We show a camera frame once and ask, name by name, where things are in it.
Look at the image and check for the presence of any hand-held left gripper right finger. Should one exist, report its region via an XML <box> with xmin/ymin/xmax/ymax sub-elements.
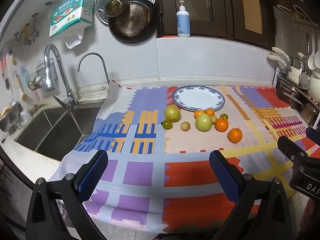
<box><xmin>209</xmin><ymin>150</ymin><xmax>297</xmax><ymax>240</ymax></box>

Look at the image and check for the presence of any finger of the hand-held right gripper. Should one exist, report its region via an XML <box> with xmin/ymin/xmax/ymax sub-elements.
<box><xmin>306</xmin><ymin>127</ymin><xmax>320</xmax><ymax>143</ymax></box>
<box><xmin>277</xmin><ymin>136</ymin><xmax>310</xmax><ymax>164</ymax></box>

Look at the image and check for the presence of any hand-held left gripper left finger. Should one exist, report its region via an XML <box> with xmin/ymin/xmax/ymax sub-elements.
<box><xmin>26</xmin><ymin>149</ymin><xmax>109</xmax><ymax>240</ymax></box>

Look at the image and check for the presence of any pale green apple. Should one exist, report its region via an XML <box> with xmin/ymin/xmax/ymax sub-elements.
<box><xmin>195</xmin><ymin>114</ymin><xmax>213</xmax><ymax>132</ymax></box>

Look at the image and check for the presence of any blue patterned white plate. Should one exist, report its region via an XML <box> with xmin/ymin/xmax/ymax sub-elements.
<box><xmin>171</xmin><ymin>86</ymin><xmax>225</xmax><ymax>112</ymax></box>

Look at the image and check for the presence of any large yellow-green apple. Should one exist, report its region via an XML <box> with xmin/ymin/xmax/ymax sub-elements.
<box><xmin>164</xmin><ymin>105</ymin><xmax>181</xmax><ymax>122</ymax></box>

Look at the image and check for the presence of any stainless steel pot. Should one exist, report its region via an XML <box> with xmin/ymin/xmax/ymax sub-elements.
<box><xmin>275</xmin><ymin>76</ymin><xmax>304</xmax><ymax>110</ymax></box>
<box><xmin>300</xmin><ymin>92</ymin><xmax>320</xmax><ymax>128</ymax></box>

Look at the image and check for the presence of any white pot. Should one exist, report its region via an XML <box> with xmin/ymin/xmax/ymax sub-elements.
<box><xmin>309</xmin><ymin>70</ymin><xmax>320</xmax><ymax>98</ymax></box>

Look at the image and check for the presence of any stainless steel sink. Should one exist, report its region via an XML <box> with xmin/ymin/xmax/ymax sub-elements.
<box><xmin>14</xmin><ymin>106</ymin><xmax>103</xmax><ymax>162</ymax></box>

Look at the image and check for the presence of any steel slotted spatula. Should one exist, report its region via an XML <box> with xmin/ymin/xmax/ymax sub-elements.
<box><xmin>299</xmin><ymin>30</ymin><xmax>310</xmax><ymax>90</ymax></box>

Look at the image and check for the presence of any colourful patterned table cloth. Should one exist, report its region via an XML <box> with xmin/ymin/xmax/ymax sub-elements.
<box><xmin>47</xmin><ymin>80</ymin><xmax>320</xmax><ymax>233</ymax></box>

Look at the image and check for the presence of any white rice spoon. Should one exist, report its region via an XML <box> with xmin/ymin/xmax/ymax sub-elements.
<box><xmin>308</xmin><ymin>32</ymin><xmax>317</xmax><ymax>70</ymax></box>
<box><xmin>315</xmin><ymin>34</ymin><xmax>320</xmax><ymax>68</ymax></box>

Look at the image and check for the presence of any chrome kitchen faucet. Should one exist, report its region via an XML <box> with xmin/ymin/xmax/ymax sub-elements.
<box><xmin>44</xmin><ymin>44</ymin><xmax>79</xmax><ymax>109</ymax></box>

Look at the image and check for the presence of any thin gooseneck faucet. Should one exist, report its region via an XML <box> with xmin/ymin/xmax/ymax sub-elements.
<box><xmin>77</xmin><ymin>52</ymin><xmax>110</xmax><ymax>85</ymax></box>

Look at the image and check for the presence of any white plastic bag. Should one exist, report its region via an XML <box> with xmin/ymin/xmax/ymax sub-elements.
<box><xmin>64</xmin><ymin>27</ymin><xmax>87</xmax><ymax>49</ymax></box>

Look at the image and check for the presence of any black frying pan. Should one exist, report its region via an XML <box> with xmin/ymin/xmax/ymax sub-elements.
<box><xmin>108</xmin><ymin>0</ymin><xmax>158</xmax><ymax>44</ymax></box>

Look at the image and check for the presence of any white pump soap bottle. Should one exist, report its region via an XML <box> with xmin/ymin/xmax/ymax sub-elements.
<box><xmin>176</xmin><ymin>0</ymin><xmax>191</xmax><ymax>38</ymax></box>

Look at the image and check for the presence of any gold perforated strainer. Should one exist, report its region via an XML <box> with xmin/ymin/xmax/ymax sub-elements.
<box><xmin>114</xmin><ymin>4</ymin><xmax>152</xmax><ymax>37</ymax></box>

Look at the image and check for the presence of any teal paper towel pack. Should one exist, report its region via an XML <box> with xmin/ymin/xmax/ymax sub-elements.
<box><xmin>49</xmin><ymin>0</ymin><xmax>95</xmax><ymax>38</ymax></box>

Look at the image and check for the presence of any round metal steamer plate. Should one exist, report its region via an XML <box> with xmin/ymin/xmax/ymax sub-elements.
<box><xmin>94</xmin><ymin>0</ymin><xmax>157</xmax><ymax>25</ymax></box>

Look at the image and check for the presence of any cream handled saucepan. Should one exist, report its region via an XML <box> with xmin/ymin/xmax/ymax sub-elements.
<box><xmin>272</xmin><ymin>46</ymin><xmax>308</xmax><ymax>70</ymax></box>
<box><xmin>267</xmin><ymin>54</ymin><xmax>310</xmax><ymax>85</ymax></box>

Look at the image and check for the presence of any black wire basket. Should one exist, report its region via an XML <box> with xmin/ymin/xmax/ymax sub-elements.
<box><xmin>28</xmin><ymin>59</ymin><xmax>54</xmax><ymax>90</ymax></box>

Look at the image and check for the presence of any dark brown window frame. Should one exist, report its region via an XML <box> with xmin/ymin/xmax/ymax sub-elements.
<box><xmin>152</xmin><ymin>0</ymin><xmax>275</xmax><ymax>49</ymax></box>

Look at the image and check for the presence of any brass wall tap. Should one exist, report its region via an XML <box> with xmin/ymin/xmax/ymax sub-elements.
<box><xmin>14</xmin><ymin>14</ymin><xmax>40</xmax><ymax>47</ymax></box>

